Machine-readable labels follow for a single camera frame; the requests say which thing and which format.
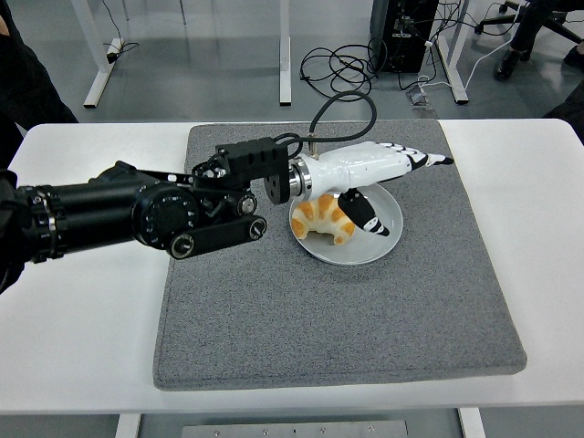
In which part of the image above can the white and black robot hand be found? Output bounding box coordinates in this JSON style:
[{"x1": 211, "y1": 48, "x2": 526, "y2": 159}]
[{"x1": 300, "y1": 141, "x2": 455, "y2": 238}]

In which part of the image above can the golden croissant bread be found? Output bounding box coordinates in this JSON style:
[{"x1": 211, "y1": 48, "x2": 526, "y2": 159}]
[{"x1": 290, "y1": 193, "x2": 356, "y2": 246}]

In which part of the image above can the light grey round plate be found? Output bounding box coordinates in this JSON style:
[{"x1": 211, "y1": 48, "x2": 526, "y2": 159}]
[{"x1": 289, "y1": 182, "x2": 404, "y2": 267}]

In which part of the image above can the grey metal plate with screws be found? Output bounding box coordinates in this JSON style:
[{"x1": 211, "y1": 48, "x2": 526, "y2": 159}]
[{"x1": 181, "y1": 420, "x2": 410, "y2": 438}]

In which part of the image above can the grey floor socket box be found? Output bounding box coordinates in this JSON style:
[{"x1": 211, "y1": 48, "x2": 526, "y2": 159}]
[{"x1": 405, "y1": 89, "x2": 433, "y2": 109}]

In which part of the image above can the white desk leg with foot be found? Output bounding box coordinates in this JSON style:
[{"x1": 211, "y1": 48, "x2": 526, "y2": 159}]
[
  {"x1": 70, "y1": 0, "x2": 125, "y2": 110},
  {"x1": 431, "y1": 0, "x2": 471, "y2": 105},
  {"x1": 277, "y1": 0, "x2": 293, "y2": 109}
]

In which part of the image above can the black computer tower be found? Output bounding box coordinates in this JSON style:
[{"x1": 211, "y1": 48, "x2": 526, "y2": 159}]
[{"x1": 369, "y1": 0, "x2": 440, "y2": 75}]

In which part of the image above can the grey fabric mat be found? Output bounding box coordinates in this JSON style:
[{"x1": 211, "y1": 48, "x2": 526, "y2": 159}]
[{"x1": 151, "y1": 119, "x2": 529, "y2": 392}]

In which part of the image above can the person's leg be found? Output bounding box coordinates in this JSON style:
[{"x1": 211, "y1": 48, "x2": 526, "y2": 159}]
[{"x1": 494, "y1": 0, "x2": 549, "y2": 82}]

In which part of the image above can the black office chair base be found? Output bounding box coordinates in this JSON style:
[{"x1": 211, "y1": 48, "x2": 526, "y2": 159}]
[{"x1": 474, "y1": 0, "x2": 584, "y2": 47}]

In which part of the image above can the white table leg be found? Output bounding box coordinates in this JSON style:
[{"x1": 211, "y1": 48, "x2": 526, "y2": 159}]
[
  {"x1": 457, "y1": 408, "x2": 486, "y2": 438},
  {"x1": 113, "y1": 412, "x2": 143, "y2": 438}
]

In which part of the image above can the person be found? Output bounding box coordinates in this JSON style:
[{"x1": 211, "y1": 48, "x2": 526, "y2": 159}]
[{"x1": 0, "y1": 0, "x2": 79, "y2": 159}]

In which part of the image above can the black tangled floor cable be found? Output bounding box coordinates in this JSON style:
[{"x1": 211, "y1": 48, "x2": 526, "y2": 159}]
[{"x1": 299, "y1": 43, "x2": 381, "y2": 100}]

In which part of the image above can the white cable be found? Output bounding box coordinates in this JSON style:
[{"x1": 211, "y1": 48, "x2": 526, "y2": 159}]
[{"x1": 417, "y1": 0, "x2": 533, "y2": 92}]

